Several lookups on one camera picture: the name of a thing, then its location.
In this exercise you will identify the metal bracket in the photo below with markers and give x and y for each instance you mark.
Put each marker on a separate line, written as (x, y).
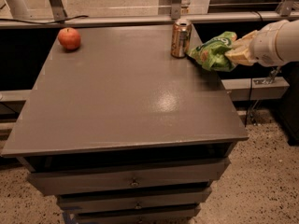
(175, 9)
(284, 8)
(58, 11)

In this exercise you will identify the left metal bracket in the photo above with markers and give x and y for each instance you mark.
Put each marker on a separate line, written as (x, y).
(58, 11)

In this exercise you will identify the centre metal bracket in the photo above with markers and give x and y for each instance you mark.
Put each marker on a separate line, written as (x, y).
(175, 9)

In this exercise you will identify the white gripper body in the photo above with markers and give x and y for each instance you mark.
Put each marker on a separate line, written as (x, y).
(263, 48)

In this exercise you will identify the grey drawer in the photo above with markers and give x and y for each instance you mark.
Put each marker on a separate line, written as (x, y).
(133, 199)
(140, 216)
(129, 177)

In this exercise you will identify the bottom grey drawer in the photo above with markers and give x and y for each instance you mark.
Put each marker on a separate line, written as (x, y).
(140, 216)

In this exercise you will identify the red apple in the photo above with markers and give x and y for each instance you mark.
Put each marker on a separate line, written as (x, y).
(69, 38)

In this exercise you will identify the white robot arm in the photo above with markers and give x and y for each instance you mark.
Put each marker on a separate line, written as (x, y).
(293, 47)

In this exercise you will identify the top grey drawer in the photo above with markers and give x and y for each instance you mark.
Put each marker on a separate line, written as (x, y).
(129, 177)

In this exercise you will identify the grey drawer cabinet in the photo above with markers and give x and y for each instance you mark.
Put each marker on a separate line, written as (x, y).
(122, 99)

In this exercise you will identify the white pipe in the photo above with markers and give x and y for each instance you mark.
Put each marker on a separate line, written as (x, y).
(18, 9)

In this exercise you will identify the orange soda can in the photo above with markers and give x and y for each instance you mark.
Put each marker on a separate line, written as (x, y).
(181, 33)

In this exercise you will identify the middle grey drawer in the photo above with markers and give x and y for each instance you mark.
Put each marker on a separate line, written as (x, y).
(133, 199)

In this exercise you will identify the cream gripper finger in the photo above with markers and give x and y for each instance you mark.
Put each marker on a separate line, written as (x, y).
(240, 55)
(244, 40)

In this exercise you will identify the grey metal rail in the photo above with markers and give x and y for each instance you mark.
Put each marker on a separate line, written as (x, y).
(83, 22)

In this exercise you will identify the green rice chip bag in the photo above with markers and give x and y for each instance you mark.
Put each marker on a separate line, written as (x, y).
(211, 54)

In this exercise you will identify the right metal bracket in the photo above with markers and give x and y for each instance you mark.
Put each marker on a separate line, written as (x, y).
(284, 8)

